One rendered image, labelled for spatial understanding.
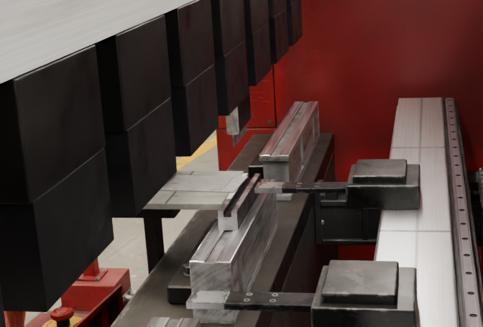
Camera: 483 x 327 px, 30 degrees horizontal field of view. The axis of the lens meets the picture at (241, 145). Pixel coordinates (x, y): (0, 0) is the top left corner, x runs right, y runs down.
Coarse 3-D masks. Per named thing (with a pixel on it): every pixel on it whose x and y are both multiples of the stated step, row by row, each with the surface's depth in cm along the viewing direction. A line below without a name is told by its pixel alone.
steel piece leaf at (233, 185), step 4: (236, 176) 153; (240, 176) 152; (244, 176) 152; (232, 180) 150; (236, 180) 150; (240, 180) 150; (244, 180) 150; (228, 184) 148; (232, 184) 148; (236, 184) 148; (240, 184) 148; (224, 188) 146; (228, 188) 146; (232, 188) 146; (236, 188) 146; (220, 192) 145; (224, 192) 145; (228, 192) 145; (232, 192) 144
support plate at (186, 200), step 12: (168, 192) 147; (180, 192) 146; (192, 192) 146; (204, 192) 146; (156, 204) 142; (168, 204) 141; (180, 204) 141; (192, 204) 140; (204, 204) 140; (216, 204) 140
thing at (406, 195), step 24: (360, 168) 141; (384, 168) 140; (408, 168) 144; (264, 192) 144; (288, 192) 143; (312, 192) 143; (336, 192) 142; (360, 192) 137; (384, 192) 136; (408, 192) 135
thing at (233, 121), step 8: (248, 96) 147; (240, 104) 141; (248, 104) 147; (232, 112) 139; (240, 112) 141; (248, 112) 147; (232, 120) 140; (240, 120) 141; (248, 120) 147; (232, 128) 140; (240, 128) 141; (240, 136) 145
